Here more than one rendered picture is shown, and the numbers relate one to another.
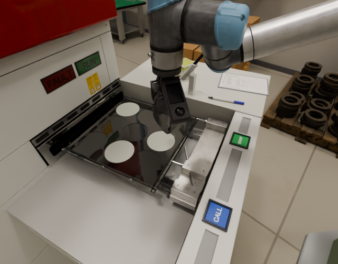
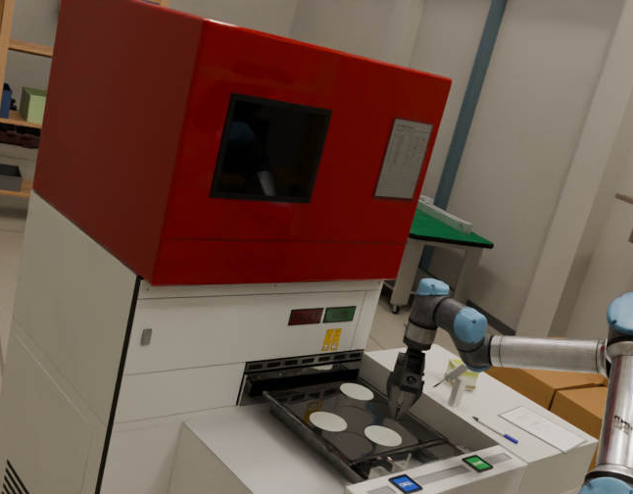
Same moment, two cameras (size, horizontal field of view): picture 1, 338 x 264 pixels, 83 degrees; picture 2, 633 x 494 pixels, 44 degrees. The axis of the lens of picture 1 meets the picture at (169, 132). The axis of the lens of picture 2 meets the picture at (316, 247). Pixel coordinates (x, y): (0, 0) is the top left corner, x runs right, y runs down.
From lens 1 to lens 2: 147 cm
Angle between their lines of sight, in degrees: 33
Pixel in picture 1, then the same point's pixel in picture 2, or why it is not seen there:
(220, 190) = (420, 478)
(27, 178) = (216, 402)
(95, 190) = (279, 451)
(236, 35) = (466, 330)
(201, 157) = not seen: hidden behind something
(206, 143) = not seen: hidden behind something
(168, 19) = (426, 304)
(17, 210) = (193, 426)
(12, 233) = (164, 457)
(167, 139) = (391, 438)
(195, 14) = (445, 308)
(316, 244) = not seen: outside the picture
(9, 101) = (261, 317)
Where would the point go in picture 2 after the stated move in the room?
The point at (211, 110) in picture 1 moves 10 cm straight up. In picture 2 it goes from (470, 435) to (481, 402)
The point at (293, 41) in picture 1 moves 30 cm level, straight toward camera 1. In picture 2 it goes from (533, 360) to (442, 367)
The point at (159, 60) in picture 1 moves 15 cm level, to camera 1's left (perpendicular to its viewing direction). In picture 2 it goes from (411, 330) to (355, 310)
